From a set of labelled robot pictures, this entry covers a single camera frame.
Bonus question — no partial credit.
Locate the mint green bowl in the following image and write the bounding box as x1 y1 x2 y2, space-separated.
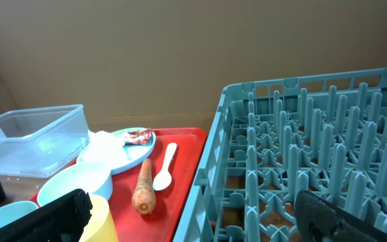
0 200 38 228

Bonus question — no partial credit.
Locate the light blue bowl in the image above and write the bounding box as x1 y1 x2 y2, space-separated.
37 162 113 206

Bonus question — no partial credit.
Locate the light blue plate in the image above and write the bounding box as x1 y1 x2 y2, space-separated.
76 127 157 176

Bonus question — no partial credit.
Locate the red snack wrapper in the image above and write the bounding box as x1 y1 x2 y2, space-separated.
116 128 153 145

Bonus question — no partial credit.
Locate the grey dishwasher rack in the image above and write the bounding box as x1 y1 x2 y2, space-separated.
174 67 387 241

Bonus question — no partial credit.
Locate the white napkin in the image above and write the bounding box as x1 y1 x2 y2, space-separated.
79 131 131 169

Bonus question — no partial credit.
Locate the clear plastic bin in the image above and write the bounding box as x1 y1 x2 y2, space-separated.
0 104 89 178

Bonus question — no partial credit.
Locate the yellow plastic cup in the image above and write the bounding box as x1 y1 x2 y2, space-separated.
79 194 119 242

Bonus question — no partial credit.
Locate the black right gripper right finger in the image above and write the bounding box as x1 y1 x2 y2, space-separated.
294 190 387 242

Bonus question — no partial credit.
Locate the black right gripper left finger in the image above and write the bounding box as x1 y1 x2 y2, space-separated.
0 189 93 242

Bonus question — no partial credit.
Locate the red plastic tray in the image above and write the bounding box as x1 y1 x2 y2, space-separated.
29 127 208 242

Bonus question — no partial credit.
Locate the white plastic spoon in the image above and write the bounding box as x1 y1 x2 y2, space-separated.
153 143 177 191

